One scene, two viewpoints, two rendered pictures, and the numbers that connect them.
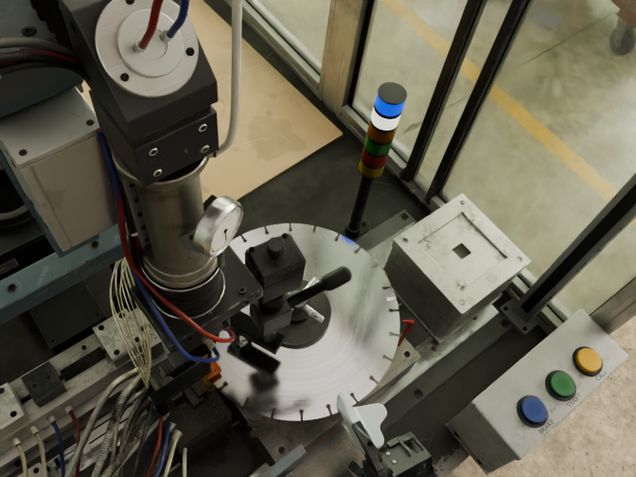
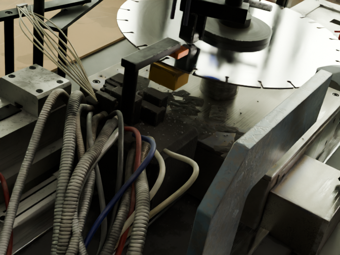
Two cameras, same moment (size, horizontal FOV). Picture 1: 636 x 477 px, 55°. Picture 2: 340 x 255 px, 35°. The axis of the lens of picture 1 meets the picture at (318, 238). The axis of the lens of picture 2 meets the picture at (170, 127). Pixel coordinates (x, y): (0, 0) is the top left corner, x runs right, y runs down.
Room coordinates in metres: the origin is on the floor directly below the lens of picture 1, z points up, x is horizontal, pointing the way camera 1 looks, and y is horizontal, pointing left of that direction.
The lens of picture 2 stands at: (-0.32, 0.25, 1.24)
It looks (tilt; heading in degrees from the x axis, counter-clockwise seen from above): 33 degrees down; 346
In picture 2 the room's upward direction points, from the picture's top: 10 degrees clockwise
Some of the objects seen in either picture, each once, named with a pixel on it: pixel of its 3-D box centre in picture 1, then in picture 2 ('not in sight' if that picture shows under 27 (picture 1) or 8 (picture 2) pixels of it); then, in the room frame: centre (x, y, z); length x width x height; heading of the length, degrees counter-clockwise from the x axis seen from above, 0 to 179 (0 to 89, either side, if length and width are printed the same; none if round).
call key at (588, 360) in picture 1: (587, 361); not in sight; (0.43, -0.48, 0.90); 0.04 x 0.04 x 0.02
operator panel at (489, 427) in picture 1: (535, 391); not in sight; (0.38, -0.42, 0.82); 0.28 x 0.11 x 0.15; 137
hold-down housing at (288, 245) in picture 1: (272, 286); not in sight; (0.31, 0.04, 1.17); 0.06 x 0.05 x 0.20; 128
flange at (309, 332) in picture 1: (295, 309); (234, 22); (0.39, 0.01, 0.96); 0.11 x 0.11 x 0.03
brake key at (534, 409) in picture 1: (532, 411); not in sight; (0.32, -0.38, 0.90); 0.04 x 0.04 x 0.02
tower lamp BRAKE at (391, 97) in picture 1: (390, 99); not in sight; (0.68, -0.07, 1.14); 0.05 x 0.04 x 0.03; 47
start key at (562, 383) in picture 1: (560, 385); not in sight; (0.37, -0.43, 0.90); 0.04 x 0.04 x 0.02
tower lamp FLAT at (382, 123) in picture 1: (386, 114); not in sight; (0.68, -0.07, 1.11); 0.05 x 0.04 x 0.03; 47
